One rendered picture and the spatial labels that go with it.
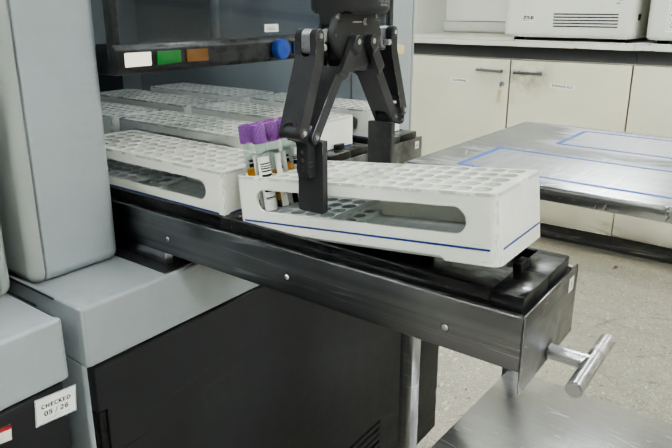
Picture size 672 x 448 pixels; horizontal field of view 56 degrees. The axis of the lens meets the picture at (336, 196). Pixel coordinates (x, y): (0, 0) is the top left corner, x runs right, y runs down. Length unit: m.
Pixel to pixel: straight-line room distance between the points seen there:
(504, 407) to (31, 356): 0.93
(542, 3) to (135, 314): 2.48
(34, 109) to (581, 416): 1.10
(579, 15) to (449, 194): 2.42
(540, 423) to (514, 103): 1.93
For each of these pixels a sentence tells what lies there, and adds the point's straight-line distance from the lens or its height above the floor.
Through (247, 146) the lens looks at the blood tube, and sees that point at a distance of 0.68.
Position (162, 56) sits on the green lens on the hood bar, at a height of 0.98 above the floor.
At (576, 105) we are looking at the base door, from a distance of 2.95.
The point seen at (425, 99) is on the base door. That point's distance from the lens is 3.23.
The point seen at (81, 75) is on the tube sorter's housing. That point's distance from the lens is 0.78.
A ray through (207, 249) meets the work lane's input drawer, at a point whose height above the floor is 0.78.
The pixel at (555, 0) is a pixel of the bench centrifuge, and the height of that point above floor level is 1.07.
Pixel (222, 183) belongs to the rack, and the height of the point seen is 0.85.
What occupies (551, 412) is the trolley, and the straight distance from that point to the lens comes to 1.38.
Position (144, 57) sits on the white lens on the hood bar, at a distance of 0.80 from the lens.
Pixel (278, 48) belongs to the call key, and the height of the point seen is 0.98.
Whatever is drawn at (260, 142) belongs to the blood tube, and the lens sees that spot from 0.66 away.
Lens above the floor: 1.04
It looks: 16 degrees down
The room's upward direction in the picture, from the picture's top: straight up
